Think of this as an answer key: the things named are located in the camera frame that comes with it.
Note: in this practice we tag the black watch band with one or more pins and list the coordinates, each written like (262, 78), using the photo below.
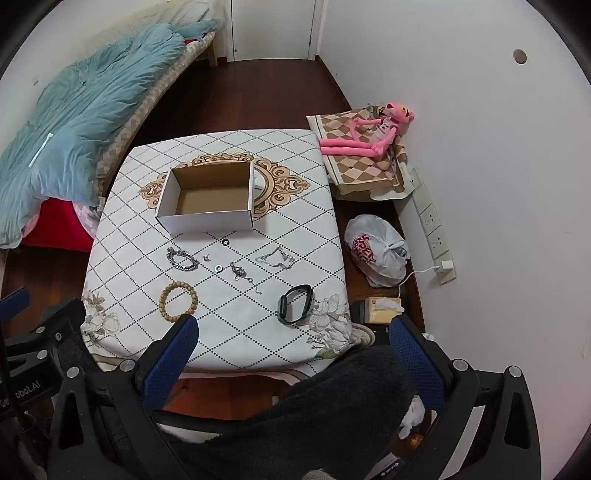
(282, 308)

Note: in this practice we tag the white charger plug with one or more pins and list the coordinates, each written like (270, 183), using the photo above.
(445, 267)

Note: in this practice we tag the cardboard box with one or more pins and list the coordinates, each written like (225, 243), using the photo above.
(207, 222)

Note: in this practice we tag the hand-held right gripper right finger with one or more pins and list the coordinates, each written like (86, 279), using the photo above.
(415, 364)

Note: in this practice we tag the pink panther plush toy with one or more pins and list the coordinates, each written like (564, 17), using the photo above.
(364, 147)

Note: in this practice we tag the wooden bed leg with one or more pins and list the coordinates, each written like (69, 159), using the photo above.
(212, 57)

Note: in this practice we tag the yellow tissue box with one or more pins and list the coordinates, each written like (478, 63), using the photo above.
(381, 314)

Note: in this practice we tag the dark fuzzy cloth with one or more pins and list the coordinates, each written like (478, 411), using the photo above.
(323, 406)

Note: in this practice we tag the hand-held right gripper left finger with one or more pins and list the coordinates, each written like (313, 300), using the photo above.
(171, 364)

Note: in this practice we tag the red cloth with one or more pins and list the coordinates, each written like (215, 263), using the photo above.
(55, 226)

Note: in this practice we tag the brown checkered cushion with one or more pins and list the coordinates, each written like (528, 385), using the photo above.
(364, 173)

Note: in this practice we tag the beige checkered mattress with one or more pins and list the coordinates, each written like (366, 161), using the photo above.
(138, 120)

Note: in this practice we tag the blue blanket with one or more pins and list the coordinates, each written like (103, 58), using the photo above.
(83, 120)

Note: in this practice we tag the white door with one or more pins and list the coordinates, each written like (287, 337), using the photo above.
(272, 27)

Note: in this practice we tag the crumpled white tissue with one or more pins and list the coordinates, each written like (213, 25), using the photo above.
(413, 410)

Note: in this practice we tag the white power strip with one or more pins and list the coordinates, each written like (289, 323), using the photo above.
(431, 221)

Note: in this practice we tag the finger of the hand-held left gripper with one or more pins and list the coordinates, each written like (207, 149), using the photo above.
(14, 304)
(46, 339)

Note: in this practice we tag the pale quilted pillow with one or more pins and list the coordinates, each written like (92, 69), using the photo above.
(194, 11)

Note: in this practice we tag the white plastic bag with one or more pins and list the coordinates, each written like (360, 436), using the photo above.
(374, 249)

